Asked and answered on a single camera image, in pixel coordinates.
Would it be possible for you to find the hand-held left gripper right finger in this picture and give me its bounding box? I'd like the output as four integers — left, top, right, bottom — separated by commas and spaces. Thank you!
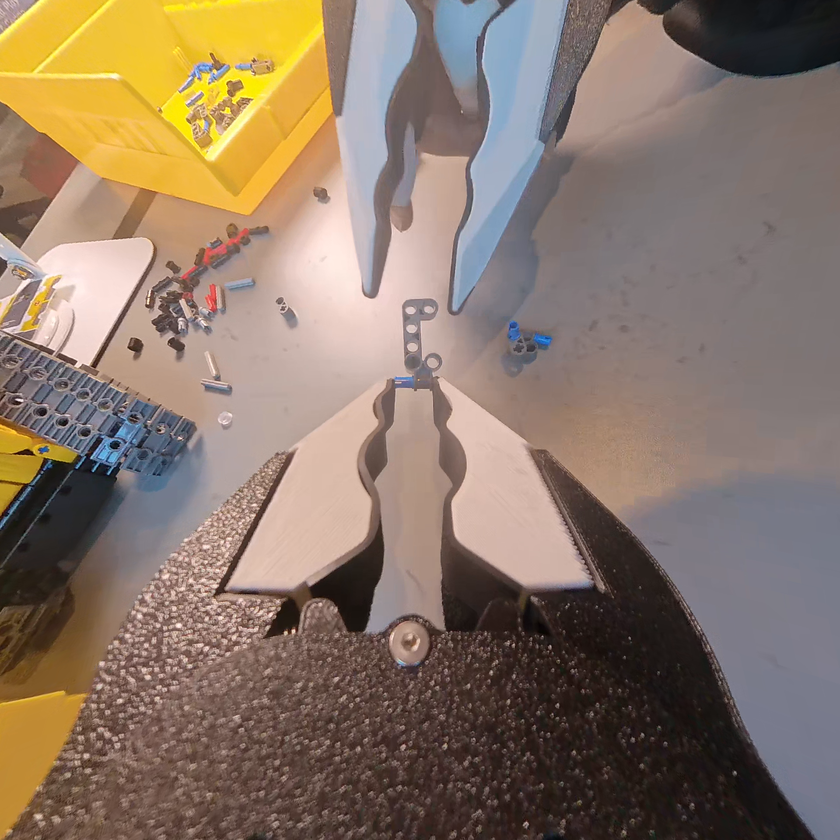
430, 377, 608, 601

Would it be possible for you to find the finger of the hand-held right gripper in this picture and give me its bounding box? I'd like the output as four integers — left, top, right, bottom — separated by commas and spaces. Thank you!
338, 0, 424, 299
448, 0, 572, 316

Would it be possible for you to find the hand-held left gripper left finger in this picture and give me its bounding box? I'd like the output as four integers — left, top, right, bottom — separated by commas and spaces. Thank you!
223, 377, 398, 602

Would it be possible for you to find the grey hub with blue pins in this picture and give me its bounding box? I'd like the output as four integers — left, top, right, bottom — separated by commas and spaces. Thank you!
507, 320, 553, 358

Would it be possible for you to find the grey L-shaped beam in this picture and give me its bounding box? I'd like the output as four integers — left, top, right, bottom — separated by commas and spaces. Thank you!
402, 298, 439, 371

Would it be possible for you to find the person's right forearm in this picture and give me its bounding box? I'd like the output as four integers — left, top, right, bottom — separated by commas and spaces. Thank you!
640, 0, 840, 76

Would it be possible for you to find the grey desk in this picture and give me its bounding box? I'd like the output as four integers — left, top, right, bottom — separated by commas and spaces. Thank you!
0, 0, 840, 840

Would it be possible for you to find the person's right hand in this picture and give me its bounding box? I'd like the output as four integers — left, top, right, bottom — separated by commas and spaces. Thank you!
392, 121, 419, 232

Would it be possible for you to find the pile of black blue connectors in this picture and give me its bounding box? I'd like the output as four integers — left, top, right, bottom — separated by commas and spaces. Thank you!
157, 52, 277, 152

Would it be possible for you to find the pile of black red connectors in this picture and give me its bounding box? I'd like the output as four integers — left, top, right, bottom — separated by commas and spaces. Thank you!
144, 223, 270, 336

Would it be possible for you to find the yellow tracked toy vehicle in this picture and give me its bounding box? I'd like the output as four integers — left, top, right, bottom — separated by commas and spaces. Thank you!
0, 328, 198, 680

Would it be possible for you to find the white rounded board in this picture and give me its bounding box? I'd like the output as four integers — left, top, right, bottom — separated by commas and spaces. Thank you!
36, 236, 156, 368

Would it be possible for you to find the yellow plastic storage bin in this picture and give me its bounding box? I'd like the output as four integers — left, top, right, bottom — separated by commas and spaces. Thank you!
0, 0, 336, 216
0, 689, 91, 840

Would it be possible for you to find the yellow black sticker sheet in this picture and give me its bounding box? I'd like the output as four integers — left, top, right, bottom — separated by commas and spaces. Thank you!
0, 274, 63, 330

